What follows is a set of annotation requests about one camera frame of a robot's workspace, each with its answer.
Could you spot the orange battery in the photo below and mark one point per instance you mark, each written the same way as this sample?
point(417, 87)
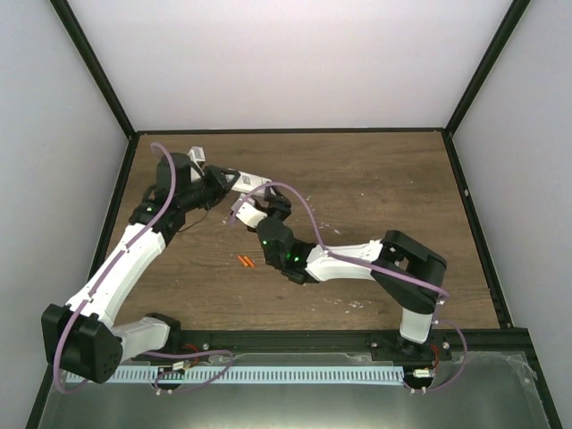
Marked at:
point(249, 261)
point(242, 261)

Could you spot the light blue slotted cable duct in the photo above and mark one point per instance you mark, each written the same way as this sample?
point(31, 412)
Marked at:
point(369, 375)

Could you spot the metal front plate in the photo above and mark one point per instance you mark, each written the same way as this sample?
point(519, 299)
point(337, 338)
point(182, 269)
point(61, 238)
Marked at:
point(487, 390)

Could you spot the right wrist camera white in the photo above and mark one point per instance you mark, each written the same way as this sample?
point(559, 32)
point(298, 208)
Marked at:
point(247, 214)

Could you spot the white remote control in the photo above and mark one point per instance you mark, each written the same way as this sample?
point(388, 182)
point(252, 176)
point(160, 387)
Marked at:
point(247, 182)

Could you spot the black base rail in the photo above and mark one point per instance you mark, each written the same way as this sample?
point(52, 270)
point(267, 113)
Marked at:
point(381, 345)

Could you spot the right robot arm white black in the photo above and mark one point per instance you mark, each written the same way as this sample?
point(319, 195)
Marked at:
point(411, 273)

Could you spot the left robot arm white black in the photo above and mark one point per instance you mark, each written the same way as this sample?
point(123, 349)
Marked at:
point(81, 337)

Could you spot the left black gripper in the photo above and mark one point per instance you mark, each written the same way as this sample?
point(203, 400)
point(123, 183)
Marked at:
point(219, 183)

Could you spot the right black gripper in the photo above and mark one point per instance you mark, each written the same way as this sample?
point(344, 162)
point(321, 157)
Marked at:
point(280, 205)

